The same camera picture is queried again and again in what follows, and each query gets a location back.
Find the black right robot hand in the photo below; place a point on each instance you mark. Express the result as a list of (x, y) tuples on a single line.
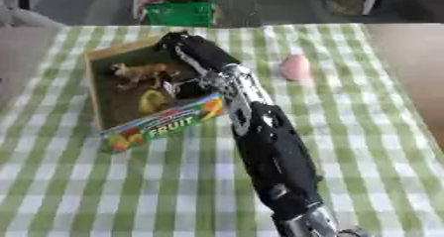
[(199, 51)]

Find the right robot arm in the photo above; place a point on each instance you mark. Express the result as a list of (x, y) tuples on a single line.
[(277, 148)]

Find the cardboard box with fruit print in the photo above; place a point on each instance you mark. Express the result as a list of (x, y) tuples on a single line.
[(124, 102)]

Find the green plastic crate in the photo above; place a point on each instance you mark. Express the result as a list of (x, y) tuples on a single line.
[(180, 14)]

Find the black and white toy animal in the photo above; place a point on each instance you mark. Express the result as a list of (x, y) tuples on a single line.
[(180, 88)]

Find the tan toy animal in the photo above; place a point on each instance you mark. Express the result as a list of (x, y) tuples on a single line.
[(139, 71)]

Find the yellow toy banana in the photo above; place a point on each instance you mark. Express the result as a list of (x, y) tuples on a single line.
[(151, 101)]

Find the pink toy peach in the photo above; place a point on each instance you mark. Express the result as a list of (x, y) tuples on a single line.
[(296, 67)]

